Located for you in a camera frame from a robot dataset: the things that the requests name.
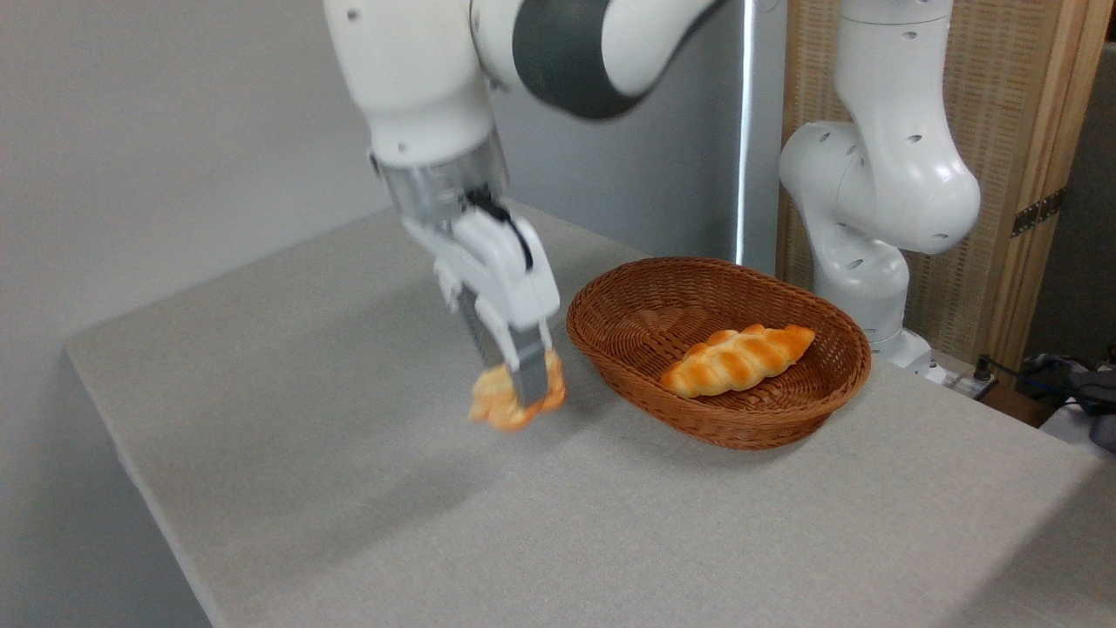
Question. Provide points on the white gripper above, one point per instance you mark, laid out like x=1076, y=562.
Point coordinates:
x=506, y=270

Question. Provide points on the round pale bread bun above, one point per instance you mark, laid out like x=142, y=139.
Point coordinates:
x=495, y=401

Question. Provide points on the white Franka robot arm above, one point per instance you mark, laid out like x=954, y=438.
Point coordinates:
x=418, y=78

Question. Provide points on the brown wicker basket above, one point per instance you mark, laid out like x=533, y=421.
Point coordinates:
x=628, y=314

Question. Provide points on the twisted golden bread roll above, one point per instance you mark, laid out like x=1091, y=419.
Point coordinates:
x=741, y=358

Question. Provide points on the grey tablecloth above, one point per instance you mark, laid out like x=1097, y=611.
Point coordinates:
x=349, y=488

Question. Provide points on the dark metal screen hinge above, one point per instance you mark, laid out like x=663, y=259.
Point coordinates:
x=1037, y=212

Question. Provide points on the wooden wicker folding screen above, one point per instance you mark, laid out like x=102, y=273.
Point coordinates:
x=1003, y=87

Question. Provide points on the dark grey bag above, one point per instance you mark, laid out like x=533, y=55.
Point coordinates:
x=1094, y=388

